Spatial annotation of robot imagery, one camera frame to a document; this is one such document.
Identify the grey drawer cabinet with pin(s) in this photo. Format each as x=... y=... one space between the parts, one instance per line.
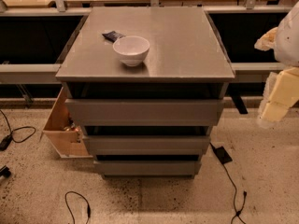
x=185 y=62

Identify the black power adapter right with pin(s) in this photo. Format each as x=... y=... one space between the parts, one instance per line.
x=222 y=155

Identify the white ceramic bowl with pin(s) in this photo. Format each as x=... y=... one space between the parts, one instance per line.
x=131 y=50

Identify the grey drawer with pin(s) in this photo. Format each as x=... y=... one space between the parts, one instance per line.
x=146 y=145
x=88 y=112
x=151 y=168

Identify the dark blue snack packet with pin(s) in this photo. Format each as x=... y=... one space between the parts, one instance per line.
x=112 y=36

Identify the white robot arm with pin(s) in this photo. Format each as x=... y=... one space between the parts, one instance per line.
x=281 y=91

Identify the cardboard box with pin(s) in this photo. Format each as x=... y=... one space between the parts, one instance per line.
x=64 y=135

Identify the grey top drawer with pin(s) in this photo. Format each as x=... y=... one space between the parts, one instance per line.
x=88 y=112

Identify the grey bottom drawer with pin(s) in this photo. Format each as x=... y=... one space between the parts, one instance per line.
x=151 y=168

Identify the grey metal railing frame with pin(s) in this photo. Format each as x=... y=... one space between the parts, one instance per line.
x=19 y=25

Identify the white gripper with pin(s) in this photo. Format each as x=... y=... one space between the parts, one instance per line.
x=289 y=39

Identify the grey middle drawer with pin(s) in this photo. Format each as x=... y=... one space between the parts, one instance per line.
x=146 y=145

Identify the black object left edge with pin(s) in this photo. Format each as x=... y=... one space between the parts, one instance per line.
x=4 y=171

